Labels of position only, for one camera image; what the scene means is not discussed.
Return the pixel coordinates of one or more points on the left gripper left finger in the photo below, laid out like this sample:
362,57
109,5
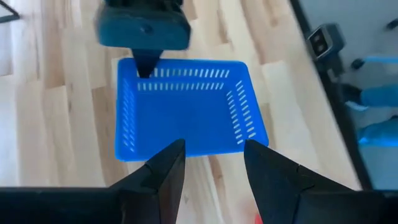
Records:
158,186

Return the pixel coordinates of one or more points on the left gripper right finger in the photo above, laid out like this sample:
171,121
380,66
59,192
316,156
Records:
273,186

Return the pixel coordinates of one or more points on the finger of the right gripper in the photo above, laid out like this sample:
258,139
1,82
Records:
145,62

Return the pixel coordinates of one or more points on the red slotted plastic basket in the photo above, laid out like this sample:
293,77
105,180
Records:
258,220

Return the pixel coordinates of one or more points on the blue slotted plastic basket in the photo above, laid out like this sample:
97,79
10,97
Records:
186,118

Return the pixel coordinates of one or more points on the blue office chair base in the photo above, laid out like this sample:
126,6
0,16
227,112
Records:
379,96

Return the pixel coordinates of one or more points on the grey floor outlet box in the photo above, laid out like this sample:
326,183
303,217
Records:
326,40

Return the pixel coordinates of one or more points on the black table edge rail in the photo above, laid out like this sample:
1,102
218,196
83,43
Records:
349,130

